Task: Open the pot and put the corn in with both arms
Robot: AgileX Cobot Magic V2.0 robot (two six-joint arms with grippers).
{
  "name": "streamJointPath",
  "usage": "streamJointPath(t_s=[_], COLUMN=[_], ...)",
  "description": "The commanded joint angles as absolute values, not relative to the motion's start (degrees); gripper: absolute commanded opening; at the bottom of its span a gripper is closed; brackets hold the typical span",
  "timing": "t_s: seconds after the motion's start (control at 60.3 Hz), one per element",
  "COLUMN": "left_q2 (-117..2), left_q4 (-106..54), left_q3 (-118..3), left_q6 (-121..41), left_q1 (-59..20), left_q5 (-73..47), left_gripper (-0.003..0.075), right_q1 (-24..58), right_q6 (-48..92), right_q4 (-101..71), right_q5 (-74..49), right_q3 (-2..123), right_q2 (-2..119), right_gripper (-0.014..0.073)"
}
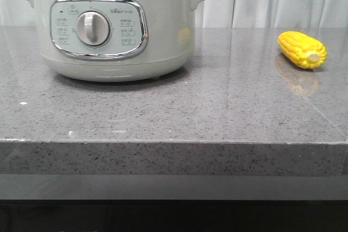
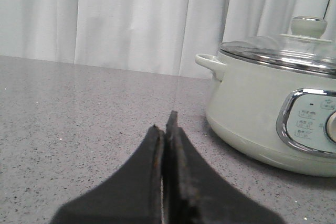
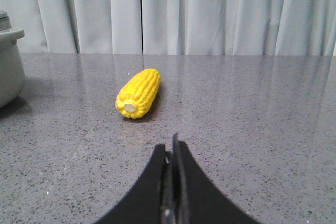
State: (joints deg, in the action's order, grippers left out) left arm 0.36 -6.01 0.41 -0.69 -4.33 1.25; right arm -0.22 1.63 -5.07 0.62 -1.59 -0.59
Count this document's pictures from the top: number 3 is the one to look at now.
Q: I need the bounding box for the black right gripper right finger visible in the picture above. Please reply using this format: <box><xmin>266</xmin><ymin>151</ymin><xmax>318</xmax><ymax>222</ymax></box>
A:
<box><xmin>173</xmin><ymin>133</ymin><xmax>258</xmax><ymax>223</ymax></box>

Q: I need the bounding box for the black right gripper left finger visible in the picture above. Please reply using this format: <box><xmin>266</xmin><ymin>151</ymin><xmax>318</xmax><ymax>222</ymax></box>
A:
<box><xmin>97</xmin><ymin>144</ymin><xmax>166</xmax><ymax>224</ymax></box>

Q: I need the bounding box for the yellow corn cob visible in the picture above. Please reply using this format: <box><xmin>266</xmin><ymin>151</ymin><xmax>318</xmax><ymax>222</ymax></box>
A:
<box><xmin>115</xmin><ymin>69</ymin><xmax>161</xmax><ymax>119</ymax></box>

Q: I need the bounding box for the pale green electric cooking pot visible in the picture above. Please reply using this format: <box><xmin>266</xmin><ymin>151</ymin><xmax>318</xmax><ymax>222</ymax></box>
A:
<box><xmin>0</xmin><ymin>27</ymin><xmax>26</xmax><ymax>109</ymax></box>

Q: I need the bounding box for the white pleated curtain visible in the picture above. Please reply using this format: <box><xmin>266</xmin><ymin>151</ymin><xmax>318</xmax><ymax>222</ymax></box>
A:
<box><xmin>1</xmin><ymin>0</ymin><xmax>335</xmax><ymax>56</ymax></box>

